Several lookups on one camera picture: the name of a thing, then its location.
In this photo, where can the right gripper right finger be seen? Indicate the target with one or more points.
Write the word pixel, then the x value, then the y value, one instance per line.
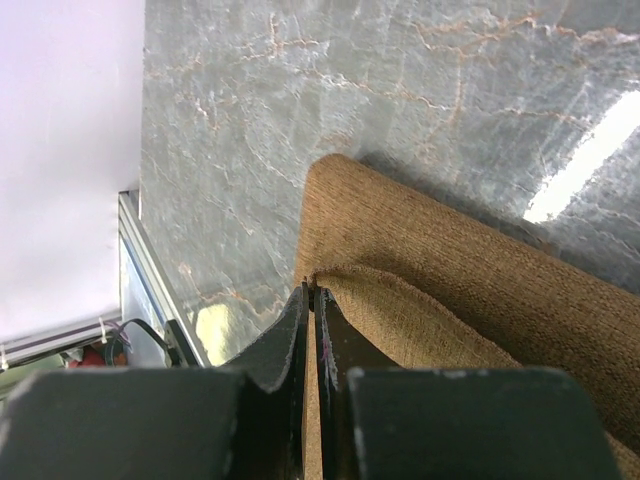
pixel 382 421

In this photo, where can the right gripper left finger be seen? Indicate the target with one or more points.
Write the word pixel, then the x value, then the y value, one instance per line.
pixel 242 420

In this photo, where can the brown cloth napkin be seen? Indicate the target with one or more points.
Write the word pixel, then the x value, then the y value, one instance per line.
pixel 432 287

